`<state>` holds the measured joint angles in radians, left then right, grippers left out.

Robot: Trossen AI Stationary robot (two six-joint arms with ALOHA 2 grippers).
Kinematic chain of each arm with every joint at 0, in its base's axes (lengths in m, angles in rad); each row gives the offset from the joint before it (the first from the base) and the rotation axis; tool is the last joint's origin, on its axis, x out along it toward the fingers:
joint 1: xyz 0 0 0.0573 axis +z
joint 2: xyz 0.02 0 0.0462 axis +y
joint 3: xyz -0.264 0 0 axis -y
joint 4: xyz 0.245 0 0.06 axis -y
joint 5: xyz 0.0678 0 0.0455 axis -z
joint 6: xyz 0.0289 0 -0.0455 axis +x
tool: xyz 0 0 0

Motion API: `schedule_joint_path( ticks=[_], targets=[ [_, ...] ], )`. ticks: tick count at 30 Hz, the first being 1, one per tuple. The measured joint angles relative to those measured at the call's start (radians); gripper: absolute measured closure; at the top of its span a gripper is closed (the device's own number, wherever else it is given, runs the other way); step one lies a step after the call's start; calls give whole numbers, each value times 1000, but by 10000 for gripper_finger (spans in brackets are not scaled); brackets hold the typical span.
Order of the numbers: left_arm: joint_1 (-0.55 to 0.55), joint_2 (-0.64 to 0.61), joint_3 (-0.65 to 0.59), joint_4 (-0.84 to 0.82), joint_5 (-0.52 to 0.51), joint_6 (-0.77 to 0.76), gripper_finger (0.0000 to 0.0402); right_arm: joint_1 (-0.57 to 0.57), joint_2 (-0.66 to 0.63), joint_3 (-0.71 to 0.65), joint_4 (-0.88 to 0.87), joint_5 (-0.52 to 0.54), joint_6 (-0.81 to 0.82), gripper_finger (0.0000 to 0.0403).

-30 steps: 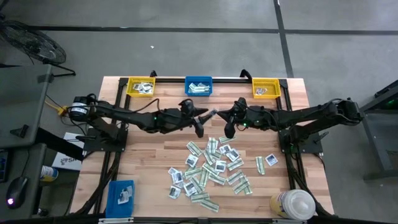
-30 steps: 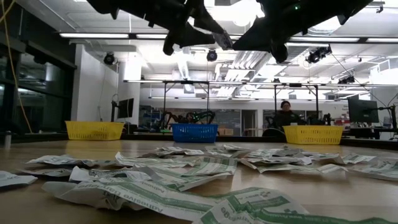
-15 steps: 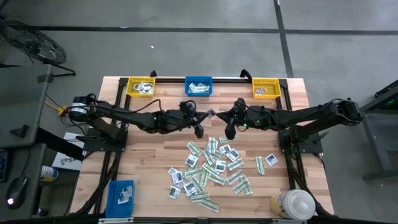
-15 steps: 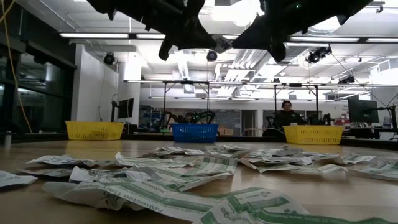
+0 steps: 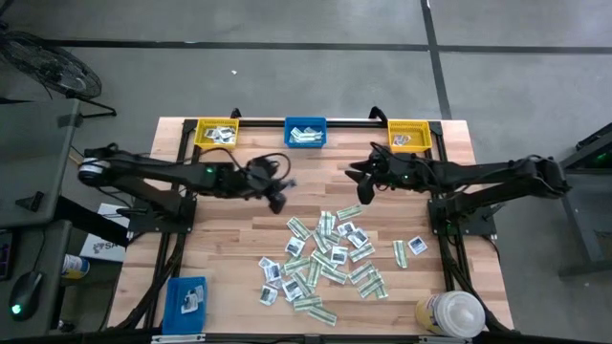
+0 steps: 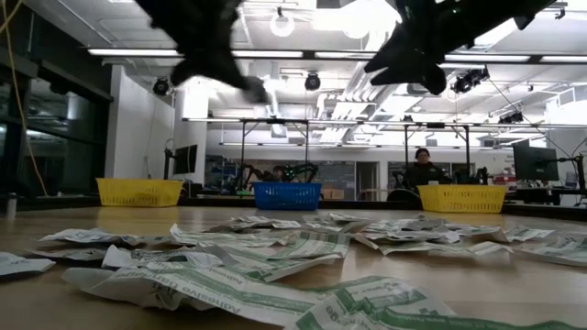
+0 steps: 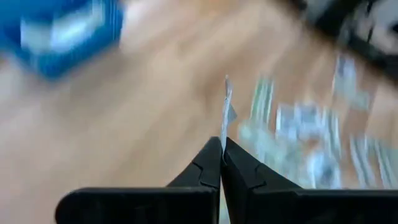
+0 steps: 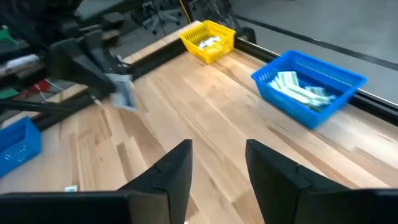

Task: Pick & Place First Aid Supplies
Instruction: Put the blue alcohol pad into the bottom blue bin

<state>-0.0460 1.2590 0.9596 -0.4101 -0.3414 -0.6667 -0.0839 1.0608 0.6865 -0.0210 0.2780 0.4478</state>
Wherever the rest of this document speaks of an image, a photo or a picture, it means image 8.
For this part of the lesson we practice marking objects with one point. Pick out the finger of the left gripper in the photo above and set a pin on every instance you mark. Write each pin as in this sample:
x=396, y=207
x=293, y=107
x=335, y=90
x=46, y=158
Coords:
x=104, y=53
x=77, y=65

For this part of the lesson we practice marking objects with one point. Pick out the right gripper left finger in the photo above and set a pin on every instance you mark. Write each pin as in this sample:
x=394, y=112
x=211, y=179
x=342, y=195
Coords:
x=177, y=186

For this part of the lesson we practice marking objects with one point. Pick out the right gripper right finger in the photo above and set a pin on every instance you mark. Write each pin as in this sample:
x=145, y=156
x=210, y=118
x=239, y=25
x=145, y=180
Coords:
x=270, y=186

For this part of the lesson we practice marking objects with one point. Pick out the white wipe packet dark print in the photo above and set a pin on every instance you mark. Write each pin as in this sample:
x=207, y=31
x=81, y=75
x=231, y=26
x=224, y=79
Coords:
x=124, y=93
x=214, y=40
x=205, y=44

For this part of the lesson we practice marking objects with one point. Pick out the grey office chair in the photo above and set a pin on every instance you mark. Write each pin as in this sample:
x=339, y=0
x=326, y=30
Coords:
x=161, y=17

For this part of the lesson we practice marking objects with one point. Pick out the blue plastic basket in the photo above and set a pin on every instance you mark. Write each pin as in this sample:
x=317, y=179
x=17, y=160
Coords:
x=17, y=146
x=311, y=116

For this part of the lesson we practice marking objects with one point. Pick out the yellow plastic basket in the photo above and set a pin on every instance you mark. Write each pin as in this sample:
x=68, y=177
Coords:
x=208, y=53

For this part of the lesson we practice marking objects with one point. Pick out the black frame clamp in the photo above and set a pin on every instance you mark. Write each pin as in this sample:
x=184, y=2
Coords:
x=248, y=35

